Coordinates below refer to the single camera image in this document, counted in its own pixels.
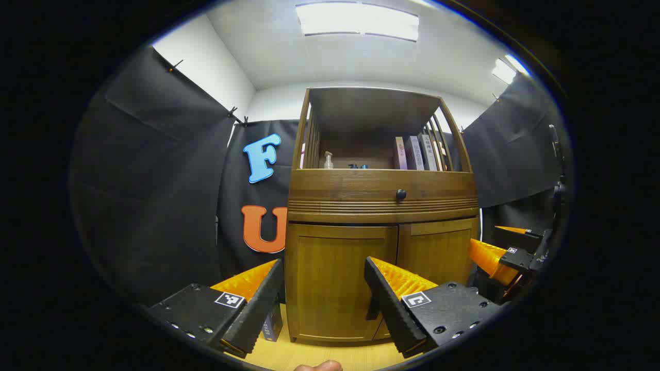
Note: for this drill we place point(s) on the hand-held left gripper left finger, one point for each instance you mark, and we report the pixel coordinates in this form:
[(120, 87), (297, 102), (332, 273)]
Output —
[(258, 309)]

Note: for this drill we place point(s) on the wooden double-door shoe cabinet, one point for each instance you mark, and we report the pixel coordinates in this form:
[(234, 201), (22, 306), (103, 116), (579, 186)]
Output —
[(350, 201)]

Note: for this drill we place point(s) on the grey book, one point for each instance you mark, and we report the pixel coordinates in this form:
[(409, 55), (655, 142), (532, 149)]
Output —
[(428, 152)]

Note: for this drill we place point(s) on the round black drawer knob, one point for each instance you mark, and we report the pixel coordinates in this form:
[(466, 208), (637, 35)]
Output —
[(401, 195)]

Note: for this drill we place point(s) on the clear pump bottle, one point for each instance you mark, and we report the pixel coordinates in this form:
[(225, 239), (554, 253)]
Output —
[(328, 161)]

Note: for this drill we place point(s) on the large ceiling light panel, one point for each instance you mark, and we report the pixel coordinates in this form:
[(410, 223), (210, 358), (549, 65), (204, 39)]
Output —
[(356, 20)]

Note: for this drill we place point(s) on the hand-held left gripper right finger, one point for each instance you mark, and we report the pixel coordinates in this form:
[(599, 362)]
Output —
[(389, 309)]

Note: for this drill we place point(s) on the small blue object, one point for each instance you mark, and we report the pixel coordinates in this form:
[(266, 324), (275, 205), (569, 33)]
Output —
[(357, 166)]

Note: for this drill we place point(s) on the purple book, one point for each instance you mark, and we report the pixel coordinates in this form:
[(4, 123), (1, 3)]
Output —
[(414, 154)]

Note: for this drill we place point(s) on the wooden drawer front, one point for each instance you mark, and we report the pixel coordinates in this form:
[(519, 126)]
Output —
[(335, 193)]

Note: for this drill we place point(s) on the small ceiling light panel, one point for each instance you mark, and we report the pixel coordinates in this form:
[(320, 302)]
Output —
[(505, 69)]

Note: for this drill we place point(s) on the navy book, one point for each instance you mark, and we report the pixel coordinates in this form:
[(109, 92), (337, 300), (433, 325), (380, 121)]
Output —
[(272, 324)]

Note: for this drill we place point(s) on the wooden shoe cabinet door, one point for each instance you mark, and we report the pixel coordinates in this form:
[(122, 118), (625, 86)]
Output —
[(438, 252), (330, 278)]

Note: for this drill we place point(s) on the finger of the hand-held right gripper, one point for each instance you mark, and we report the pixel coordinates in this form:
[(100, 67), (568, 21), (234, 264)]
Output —
[(515, 239), (487, 257)]

